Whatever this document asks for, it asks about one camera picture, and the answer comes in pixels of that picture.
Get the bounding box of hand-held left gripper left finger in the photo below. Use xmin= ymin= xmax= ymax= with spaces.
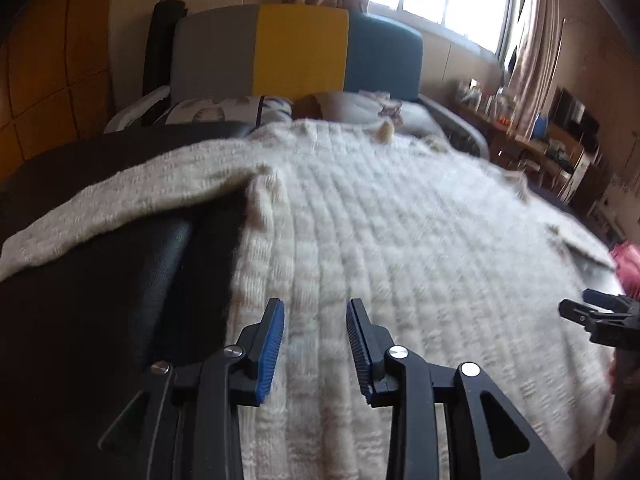
xmin=98 ymin=298 xmax=286 ymax=480

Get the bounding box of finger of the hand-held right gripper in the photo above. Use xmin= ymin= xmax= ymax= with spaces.
xmin=582 ymin=287 xmax=632 ymax=311
xmin=558 ymin=299 xmax=633 ymax=331

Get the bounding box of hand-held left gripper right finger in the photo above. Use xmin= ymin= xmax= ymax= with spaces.
xmin=346 ymin=298 xmax=571 ymax=480

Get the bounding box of cream knit sweater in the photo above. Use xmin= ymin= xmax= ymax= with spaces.
xmin=0 ymin=119 xmax=621 ymax=480

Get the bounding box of pink cloth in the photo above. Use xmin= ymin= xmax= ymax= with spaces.
xmin=612 ymin=241 xmax=640 ymax=297

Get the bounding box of cluttered wooden desk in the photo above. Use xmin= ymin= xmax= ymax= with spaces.
xmin=450 ymin=79 xmax=608 ymax=203

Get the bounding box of black monitor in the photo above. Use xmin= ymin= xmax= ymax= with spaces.
xmin=547 ymin=86 xmax=601 ymax=136

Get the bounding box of white blue patterned pillow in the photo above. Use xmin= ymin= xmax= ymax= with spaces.
xmin=162 ymin=95 xmax=296 ymax=128

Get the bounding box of grey printed pillow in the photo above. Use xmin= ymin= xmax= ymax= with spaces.
xmin=292 ymin=90 xmax=446 ymax=138

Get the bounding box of grey yellow blue sofa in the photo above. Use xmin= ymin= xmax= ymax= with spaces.
xmin=104 ymin=4 xmax=493 ymax=161

